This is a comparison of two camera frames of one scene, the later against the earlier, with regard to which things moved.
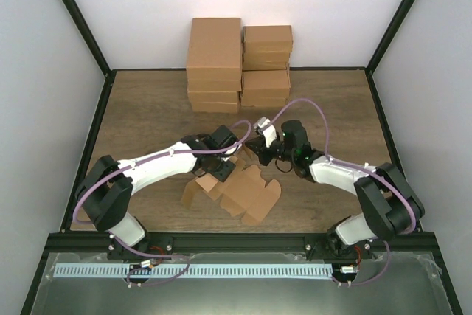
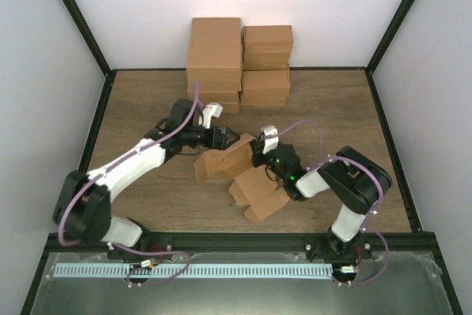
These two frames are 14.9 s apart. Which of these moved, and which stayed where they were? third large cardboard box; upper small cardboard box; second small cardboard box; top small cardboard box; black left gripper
Moved: black left gripper
Stayed: second small cardboard box; top small cardboard box; upper small cardboard box; third large cardboard box
